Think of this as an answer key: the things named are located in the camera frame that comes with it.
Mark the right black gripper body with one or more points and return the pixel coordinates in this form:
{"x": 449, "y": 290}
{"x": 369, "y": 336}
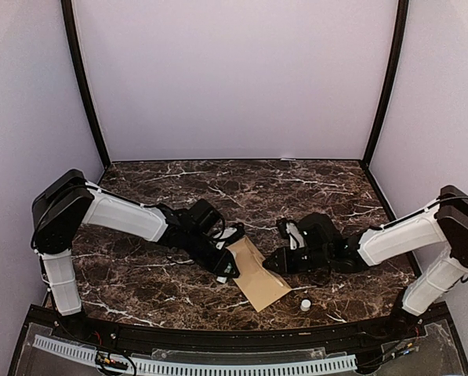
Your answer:
{"x": 317, "y": 258}

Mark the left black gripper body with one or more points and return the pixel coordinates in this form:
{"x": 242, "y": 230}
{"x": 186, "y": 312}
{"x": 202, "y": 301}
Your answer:
{"x": 206, "y": 259}

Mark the small white-capped glue bottle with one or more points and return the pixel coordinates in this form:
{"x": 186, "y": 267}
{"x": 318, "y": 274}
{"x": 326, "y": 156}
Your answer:
{"x": 226, "y": 273}

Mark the brown kraft envelope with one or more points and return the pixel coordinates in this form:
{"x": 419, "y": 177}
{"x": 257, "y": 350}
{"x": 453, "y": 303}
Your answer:
{"x": 260, "y": 286}

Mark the white glue bottle cap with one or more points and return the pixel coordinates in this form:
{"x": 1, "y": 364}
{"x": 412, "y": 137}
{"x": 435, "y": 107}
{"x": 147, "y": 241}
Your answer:
{"x": 305, "y": 305}

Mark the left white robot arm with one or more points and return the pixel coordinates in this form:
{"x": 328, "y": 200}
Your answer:
{"x": 73, "y": 201}

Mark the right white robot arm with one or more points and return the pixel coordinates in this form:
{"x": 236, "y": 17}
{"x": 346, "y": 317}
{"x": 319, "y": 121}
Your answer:
{"x": 315, "y": 242}

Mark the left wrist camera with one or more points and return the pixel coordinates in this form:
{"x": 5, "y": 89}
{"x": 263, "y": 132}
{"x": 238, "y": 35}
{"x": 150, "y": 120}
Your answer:
{"x": 230, "y": 235}

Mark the white slotted cable duct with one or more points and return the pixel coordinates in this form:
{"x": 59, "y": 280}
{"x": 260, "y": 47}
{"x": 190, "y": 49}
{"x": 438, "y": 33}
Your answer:
{"x": 141, "y": 365}

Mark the black front frame rail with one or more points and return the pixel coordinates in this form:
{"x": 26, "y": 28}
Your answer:
{"x": 362, "y": 336}

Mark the right black corner post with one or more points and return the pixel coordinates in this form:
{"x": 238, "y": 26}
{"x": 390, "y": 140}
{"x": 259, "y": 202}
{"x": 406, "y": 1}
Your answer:
{"x": 388, "y": 82}

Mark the black corner post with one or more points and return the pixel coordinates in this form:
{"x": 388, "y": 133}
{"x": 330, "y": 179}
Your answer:
{"x": 388, "y": 82}
{"x": 67, "y": 7}

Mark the left black corner post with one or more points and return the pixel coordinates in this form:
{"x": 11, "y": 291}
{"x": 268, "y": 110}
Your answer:
{"x": 67, "y": 7}

